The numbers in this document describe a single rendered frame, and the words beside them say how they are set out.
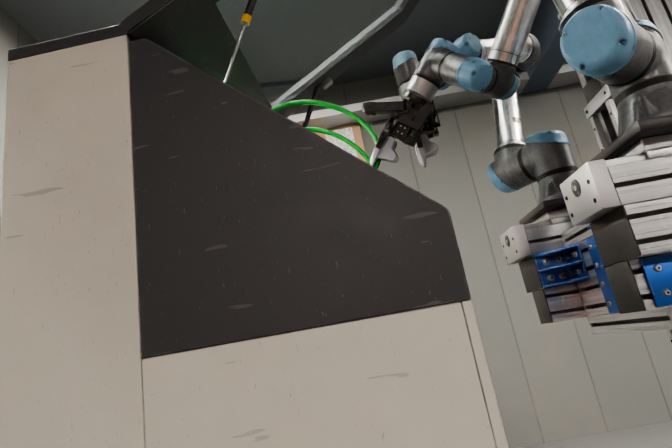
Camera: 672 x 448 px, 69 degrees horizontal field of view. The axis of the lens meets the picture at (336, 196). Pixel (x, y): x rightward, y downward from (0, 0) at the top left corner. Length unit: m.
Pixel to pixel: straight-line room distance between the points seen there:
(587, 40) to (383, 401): 0.72
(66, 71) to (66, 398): 0.66
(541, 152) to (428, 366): 0.89
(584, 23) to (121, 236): 0.94
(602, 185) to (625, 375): 2.86
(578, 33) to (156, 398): 0.99
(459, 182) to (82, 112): 2.91
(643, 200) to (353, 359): 0.57
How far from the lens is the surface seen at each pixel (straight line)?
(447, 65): 1.23
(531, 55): 1.78
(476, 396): 0.86
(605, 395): 3.72
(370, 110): 1.28
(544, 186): 1.54
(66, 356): 1.03
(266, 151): 0.94
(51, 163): 1.14
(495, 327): 3.51
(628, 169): 1.01
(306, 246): 0.87
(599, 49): 1.01
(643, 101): 1.11
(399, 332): 0.85
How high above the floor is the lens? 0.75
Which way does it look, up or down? 18 degrees up
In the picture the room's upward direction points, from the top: 10 degrees counter-clockwise
